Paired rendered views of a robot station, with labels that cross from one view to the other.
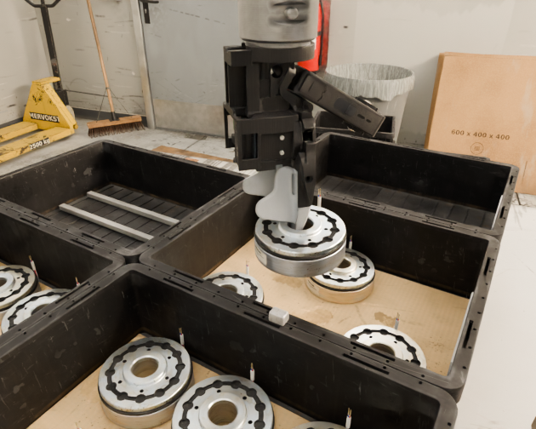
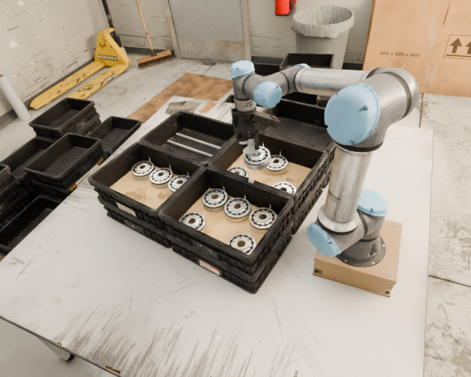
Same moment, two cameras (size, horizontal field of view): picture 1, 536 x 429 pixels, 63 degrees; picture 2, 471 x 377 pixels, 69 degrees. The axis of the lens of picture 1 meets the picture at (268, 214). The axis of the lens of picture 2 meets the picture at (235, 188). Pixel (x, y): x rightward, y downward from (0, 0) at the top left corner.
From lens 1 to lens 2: 0.83 m
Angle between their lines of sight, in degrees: 15
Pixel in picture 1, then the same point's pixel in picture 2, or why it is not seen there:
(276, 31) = (244, 108)
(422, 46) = not seen: outside the picture
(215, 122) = (221, 51)
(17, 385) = (183, 201)
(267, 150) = (244, 135)
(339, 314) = (274, 179)
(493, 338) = not seen: hidden behind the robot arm
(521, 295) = not seen: hidden behind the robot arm
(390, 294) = (293, 171)
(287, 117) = (250, 127)
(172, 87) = (190, 28)
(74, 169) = (170, 125)
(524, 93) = (430, 22)
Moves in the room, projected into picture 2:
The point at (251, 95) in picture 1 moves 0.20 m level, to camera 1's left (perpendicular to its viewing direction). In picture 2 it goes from (239, 122) to (183, 126)
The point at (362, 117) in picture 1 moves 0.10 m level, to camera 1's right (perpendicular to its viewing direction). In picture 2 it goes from (272, 123) to (300, 121)
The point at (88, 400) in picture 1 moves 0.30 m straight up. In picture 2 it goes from (199, 206) to (184, 145)
